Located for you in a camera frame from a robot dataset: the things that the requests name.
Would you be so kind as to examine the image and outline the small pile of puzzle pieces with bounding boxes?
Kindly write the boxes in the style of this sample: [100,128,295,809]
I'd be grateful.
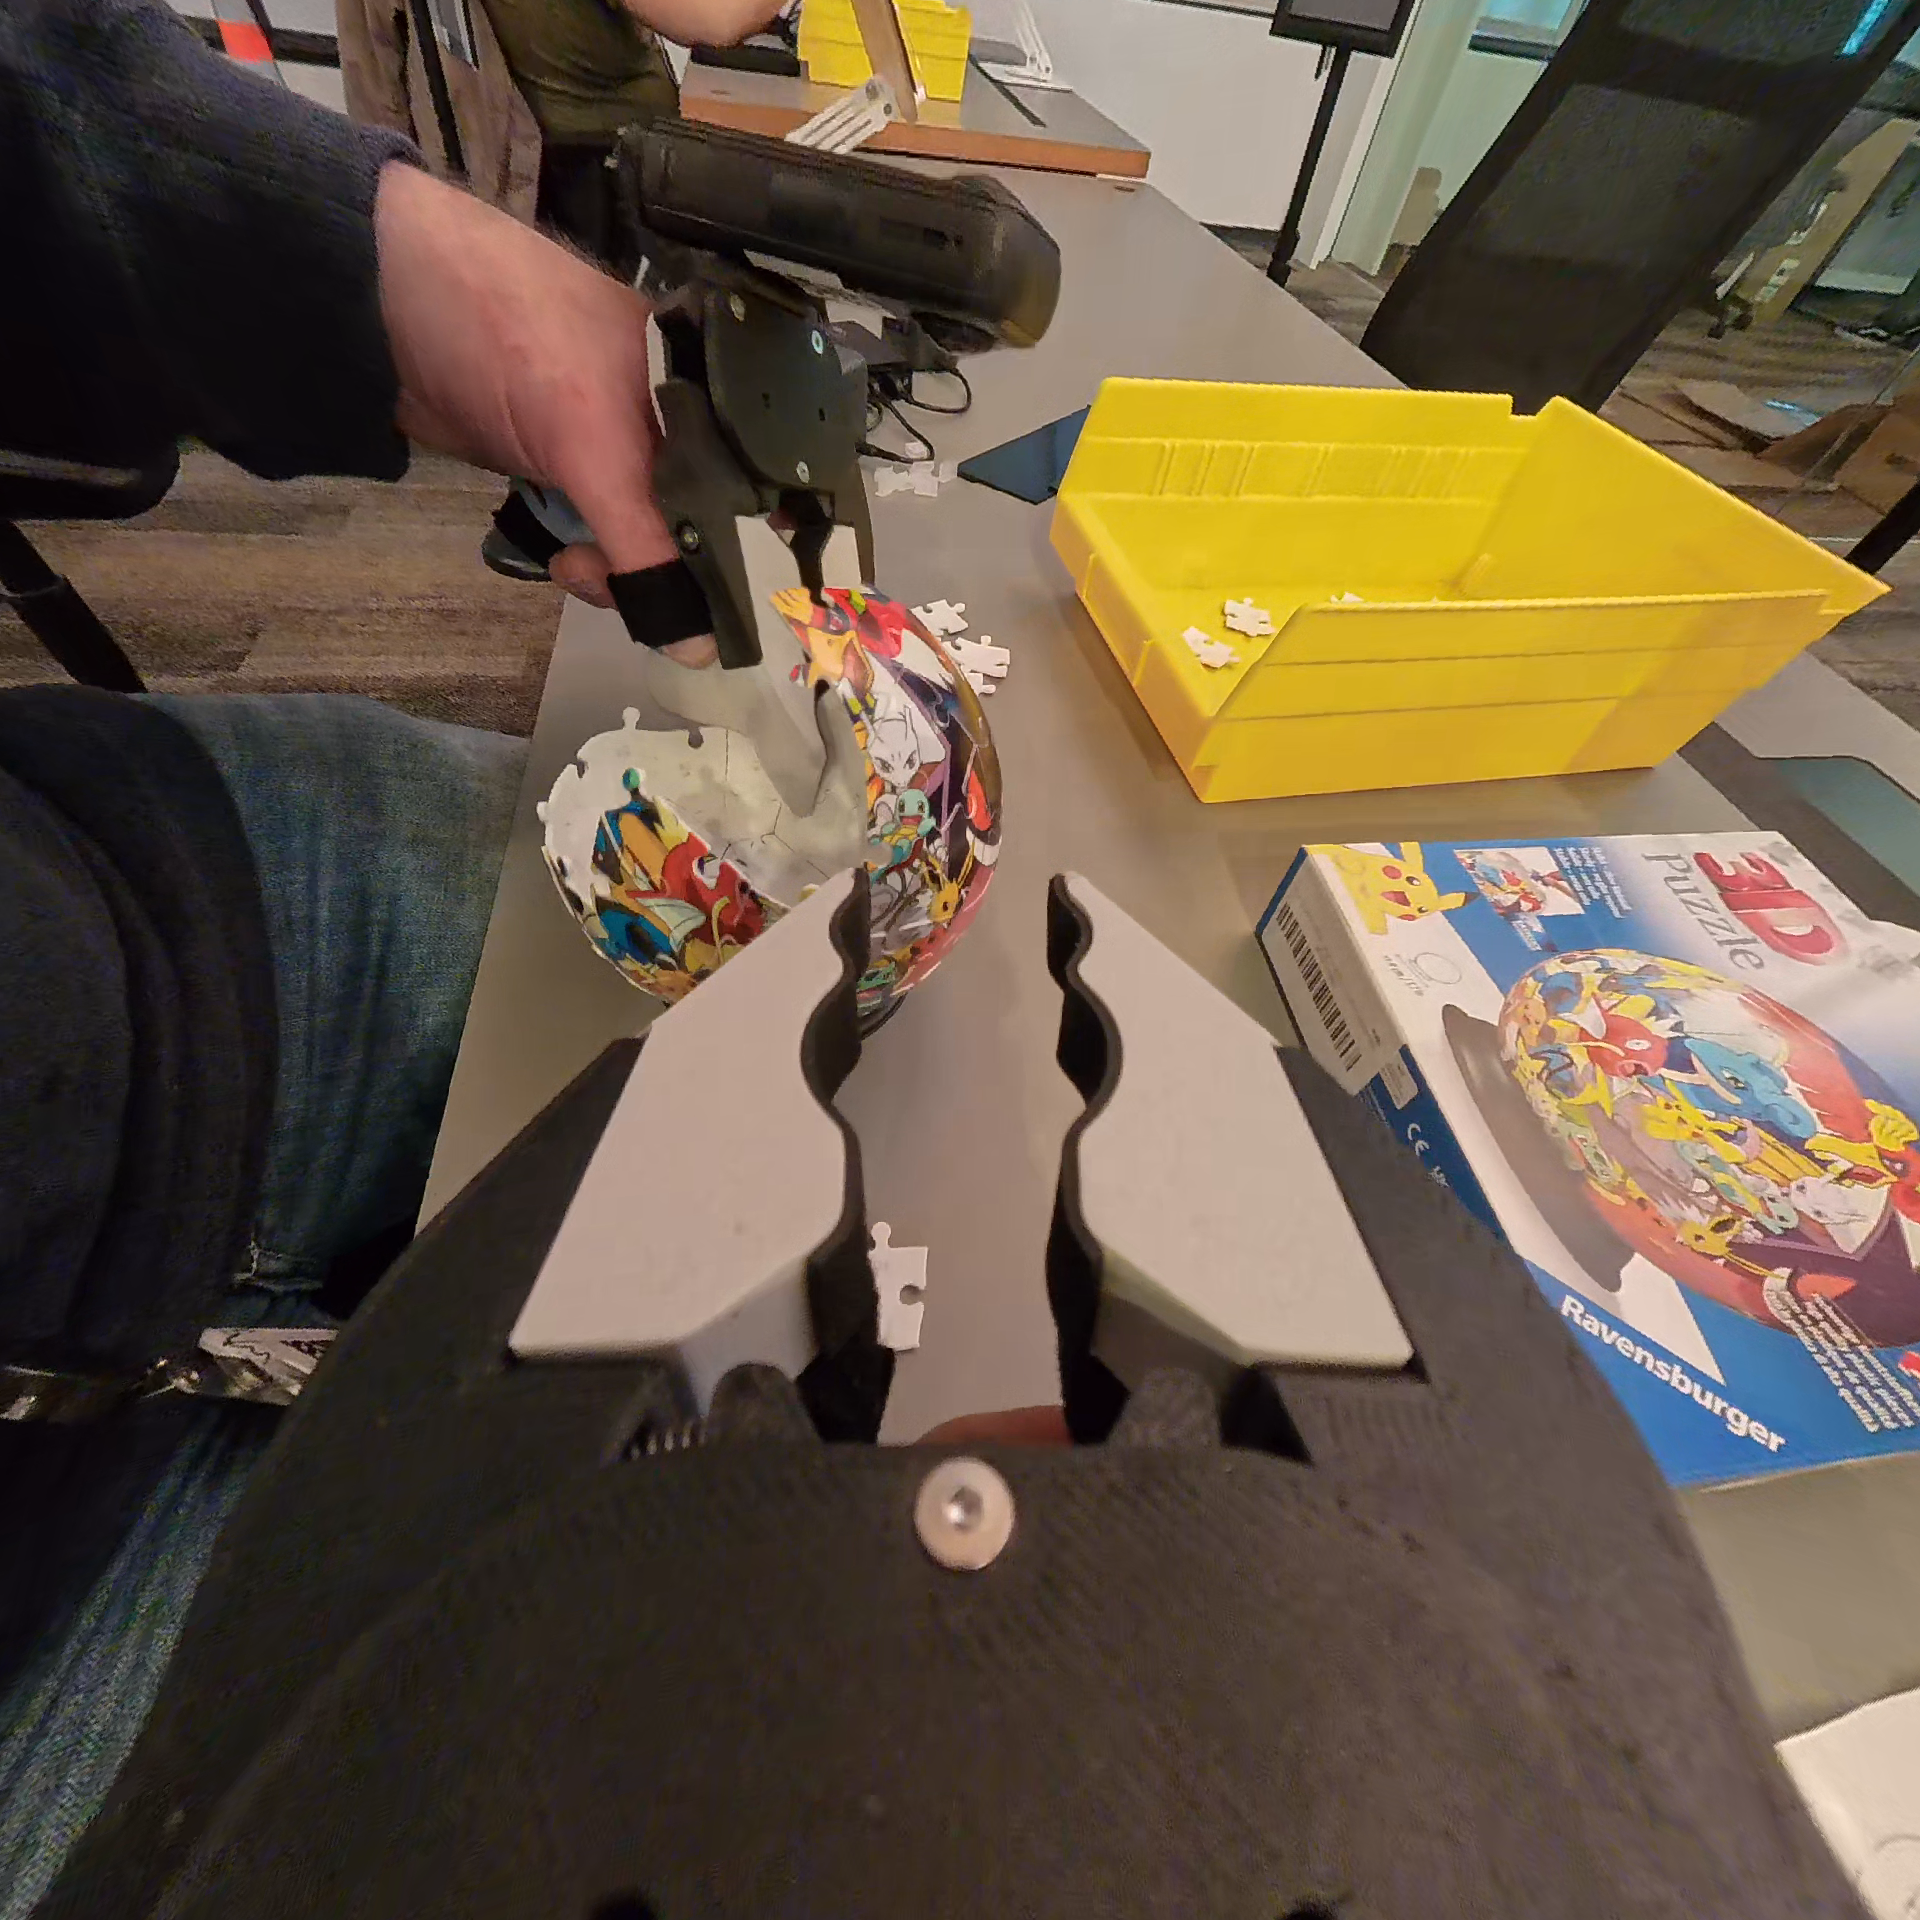
[911,600,1010,698]

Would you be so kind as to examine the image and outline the black mesh chair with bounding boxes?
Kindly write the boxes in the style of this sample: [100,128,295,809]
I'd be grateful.
[1354,0,1920,411]

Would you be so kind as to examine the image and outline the colourful puzzle ball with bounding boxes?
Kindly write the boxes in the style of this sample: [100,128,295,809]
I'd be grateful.
[539,585,1002,1035]

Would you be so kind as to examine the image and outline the person's left forearm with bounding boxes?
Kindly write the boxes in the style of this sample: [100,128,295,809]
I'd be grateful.
[0,0,429,490]

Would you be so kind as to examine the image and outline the yellow plastic tray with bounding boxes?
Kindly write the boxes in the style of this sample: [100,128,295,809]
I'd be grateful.
[1047,375,1896,809]

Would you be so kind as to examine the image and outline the person's left hand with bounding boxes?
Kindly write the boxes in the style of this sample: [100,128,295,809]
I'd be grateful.
[382,164,724,676]

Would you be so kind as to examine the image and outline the background wooden desk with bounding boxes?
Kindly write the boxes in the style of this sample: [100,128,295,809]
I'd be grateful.
[682,62,1152,180]

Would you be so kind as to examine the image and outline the person's dark shirt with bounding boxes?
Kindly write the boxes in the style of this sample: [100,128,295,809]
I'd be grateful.
[0,683,290,1368]

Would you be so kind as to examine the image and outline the white instruction leaflet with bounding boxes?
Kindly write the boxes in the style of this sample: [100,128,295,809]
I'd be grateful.
[1780,1695,1920,1920]

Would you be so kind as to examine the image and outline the white red keychain charm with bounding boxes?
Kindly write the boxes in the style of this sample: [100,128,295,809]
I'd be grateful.
[193,1318,333,1406]

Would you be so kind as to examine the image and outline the grey strap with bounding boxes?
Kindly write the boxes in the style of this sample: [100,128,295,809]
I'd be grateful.
[0,1353,199,1426]

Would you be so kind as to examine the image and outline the small yellow bins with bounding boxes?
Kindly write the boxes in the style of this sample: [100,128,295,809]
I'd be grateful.
[795,0,973,103]

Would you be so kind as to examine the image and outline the black monitor stand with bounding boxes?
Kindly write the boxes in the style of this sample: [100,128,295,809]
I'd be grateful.
[1265,0,1419,286]

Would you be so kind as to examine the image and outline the dark blue flat object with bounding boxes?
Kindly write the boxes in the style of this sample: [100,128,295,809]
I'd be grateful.
[958,403,1092,502]

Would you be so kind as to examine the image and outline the person's blue jeans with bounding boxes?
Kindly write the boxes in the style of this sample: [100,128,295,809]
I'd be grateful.
[0,689,530,1881]

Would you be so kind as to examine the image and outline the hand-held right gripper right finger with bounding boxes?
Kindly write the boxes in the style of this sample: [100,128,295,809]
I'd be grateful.
[1047,880,1414,1449]

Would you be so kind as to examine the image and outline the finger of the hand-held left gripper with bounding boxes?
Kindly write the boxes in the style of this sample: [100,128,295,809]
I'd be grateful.
[640,647,879,868]

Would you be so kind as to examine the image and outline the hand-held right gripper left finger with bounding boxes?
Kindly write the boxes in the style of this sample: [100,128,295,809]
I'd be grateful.
[507,868,900,1449]

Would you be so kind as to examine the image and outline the blue white puzzle box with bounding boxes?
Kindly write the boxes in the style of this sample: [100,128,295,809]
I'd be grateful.
[1254,828,1920,1490]

